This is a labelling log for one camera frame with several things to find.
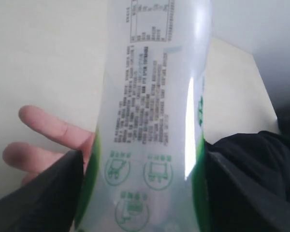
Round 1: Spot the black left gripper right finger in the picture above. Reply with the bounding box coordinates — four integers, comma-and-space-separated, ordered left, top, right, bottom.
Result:
205, 151, 290, 232

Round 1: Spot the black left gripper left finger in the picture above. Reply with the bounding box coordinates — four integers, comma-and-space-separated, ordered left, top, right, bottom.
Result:
0, 151, 84, 232

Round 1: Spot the clear green-label water bottle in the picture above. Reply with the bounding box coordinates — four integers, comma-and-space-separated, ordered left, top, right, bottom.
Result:
74, 0, 212, 232

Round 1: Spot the black-sleeved forearm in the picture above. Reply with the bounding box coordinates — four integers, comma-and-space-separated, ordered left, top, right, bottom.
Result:
205, 130, 290, 203

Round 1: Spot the person's open bare hand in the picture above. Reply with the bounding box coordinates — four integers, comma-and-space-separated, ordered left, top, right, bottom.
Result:
2, 105, 95, 186

